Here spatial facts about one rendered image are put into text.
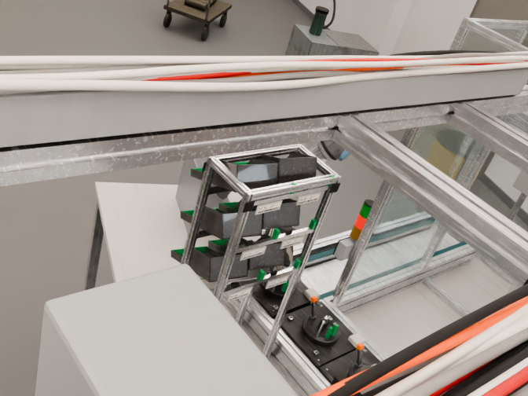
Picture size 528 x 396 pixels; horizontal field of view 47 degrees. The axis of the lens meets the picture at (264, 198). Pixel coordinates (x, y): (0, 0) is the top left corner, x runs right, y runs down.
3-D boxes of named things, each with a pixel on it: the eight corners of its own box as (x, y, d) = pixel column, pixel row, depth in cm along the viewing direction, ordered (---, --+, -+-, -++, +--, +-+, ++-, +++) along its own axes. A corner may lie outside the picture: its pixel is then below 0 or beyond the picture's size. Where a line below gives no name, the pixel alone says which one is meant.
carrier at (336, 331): (273, 322, 222) (284, 297, 215) (320, 304, 237) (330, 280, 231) (316, 370, 208) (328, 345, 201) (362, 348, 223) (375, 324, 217)
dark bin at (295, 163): (229, 170, 192) (230, 146, 191) (264, 168, 199) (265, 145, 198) (277, 184, 169) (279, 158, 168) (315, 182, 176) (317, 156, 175)
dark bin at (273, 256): (207, 247, 209) (208, 226, 208) (240, 243, 216) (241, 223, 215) (248, 270, 186) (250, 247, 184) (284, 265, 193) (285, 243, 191)
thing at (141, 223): (94, 186, 282) (95, 181, 280) (269, 192, 319) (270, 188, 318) (115, 292, 230) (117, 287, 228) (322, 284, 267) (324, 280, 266)
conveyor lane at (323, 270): (229, 295, 241) (235, 276, 236) (366, 250, 294) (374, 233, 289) (272, 345, 225) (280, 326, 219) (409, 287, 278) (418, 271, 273)
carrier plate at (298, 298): (234, 277, 236) (235, 273, 235) (280, 263, 252) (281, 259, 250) (271, 319, 223) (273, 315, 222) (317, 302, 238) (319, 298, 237)
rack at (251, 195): (152, 353, 206) (203, 154, 164) (236, 323, 229) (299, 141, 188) (185, 401, 194) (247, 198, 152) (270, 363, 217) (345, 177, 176)
